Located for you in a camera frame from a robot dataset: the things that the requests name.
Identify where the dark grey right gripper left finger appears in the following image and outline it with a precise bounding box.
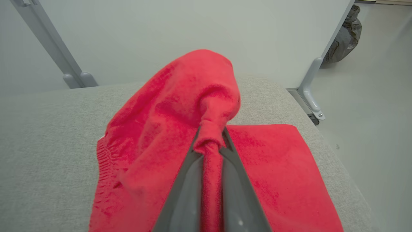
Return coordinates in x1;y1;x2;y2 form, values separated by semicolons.
151;126;205;232

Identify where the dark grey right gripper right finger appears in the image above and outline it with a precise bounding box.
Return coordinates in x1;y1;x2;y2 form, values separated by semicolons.
220;127;272;232

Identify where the black garbage bag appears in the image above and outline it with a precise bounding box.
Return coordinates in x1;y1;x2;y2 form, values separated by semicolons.
323;5;363;63

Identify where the grey end partition post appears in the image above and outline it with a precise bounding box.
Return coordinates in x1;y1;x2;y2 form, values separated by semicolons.
298;0;356;121

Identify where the grey double partition post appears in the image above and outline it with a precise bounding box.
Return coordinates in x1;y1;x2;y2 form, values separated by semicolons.
10;0;99;89

